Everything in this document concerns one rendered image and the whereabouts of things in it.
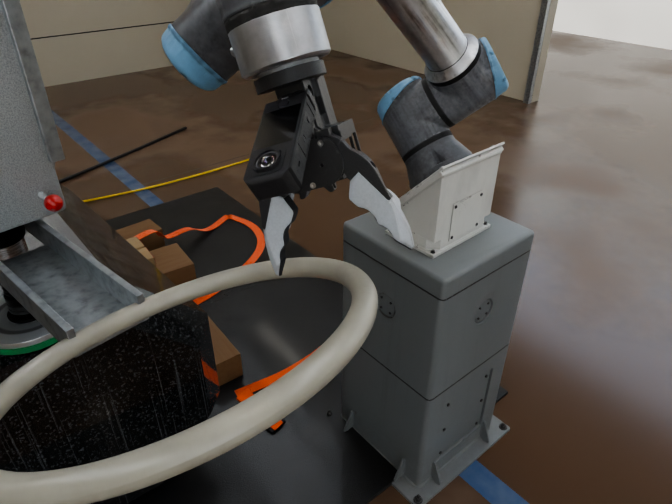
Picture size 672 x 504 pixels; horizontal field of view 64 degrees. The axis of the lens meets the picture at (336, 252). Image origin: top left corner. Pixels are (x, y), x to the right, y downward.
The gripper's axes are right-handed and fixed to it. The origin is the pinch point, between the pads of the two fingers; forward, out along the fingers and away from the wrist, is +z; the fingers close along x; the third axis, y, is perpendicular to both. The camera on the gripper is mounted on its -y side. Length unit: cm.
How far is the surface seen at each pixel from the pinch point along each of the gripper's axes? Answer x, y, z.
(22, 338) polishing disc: 82, 27, 11
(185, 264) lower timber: 141, 168, 37
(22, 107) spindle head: 58, 29, -31
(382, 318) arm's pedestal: 26, 91, 47
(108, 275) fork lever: 45.8, 18.2, -0.5
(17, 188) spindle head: 65, 27, -18
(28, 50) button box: 53, 29, -39
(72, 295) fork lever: 54, 18, 1
